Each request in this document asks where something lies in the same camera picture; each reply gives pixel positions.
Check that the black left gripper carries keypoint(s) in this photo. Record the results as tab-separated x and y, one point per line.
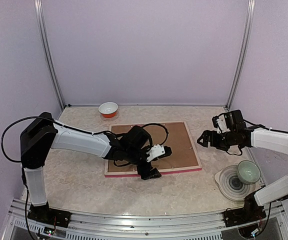
150	174

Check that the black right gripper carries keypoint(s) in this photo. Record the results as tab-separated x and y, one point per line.
206	134

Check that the pink wooden picture frame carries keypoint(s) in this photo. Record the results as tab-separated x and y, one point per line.
184	170

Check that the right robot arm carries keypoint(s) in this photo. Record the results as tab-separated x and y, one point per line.
268	146

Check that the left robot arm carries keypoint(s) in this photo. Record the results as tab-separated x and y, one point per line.
45	134

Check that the white swirl plate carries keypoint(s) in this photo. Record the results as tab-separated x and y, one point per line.
230	185

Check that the green ceramic bowl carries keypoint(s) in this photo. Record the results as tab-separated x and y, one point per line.
248	172

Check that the orange white bowl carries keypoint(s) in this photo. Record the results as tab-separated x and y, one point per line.
108	109

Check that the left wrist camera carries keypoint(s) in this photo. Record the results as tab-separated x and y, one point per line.
158	152

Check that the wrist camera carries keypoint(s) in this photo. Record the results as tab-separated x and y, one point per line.
158	152
220	124

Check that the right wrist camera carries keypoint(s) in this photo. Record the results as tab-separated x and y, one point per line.
220	124

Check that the aluminium front rail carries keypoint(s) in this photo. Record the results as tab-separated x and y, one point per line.
96	226

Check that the right aluminium corner post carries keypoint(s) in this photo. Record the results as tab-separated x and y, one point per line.
242	53

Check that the aluminium corner post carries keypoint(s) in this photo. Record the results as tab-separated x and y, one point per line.
38	5
242	53

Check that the left aluminium corner post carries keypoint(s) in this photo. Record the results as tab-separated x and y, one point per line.
38	5

